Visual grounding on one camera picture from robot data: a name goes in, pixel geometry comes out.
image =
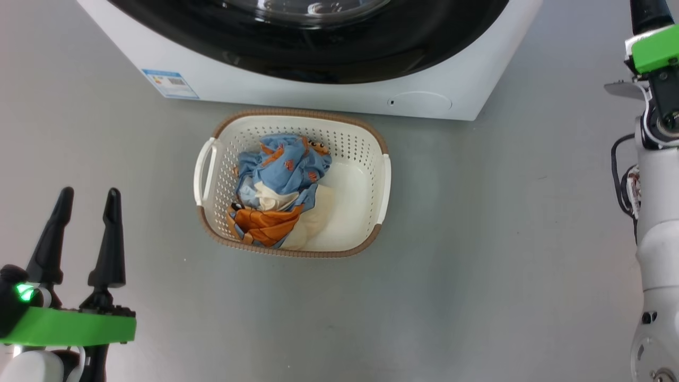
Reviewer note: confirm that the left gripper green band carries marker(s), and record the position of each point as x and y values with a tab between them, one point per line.
69	326

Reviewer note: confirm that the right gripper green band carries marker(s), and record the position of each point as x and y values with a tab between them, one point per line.
660	53

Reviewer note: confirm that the blue garment with orange print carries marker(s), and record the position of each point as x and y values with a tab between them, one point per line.
286	167

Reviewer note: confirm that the cream white garment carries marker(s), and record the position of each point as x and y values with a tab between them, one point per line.
318	217

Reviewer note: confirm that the black round glass washer door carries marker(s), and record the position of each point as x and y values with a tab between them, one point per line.
318	58

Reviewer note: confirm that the cream laundry basket brown rim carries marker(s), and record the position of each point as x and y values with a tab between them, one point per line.
355	212

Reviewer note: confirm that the white front-load washing machine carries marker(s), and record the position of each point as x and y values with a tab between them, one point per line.
329	95

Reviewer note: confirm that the blue white energy label sticker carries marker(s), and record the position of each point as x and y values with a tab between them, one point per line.
171	84

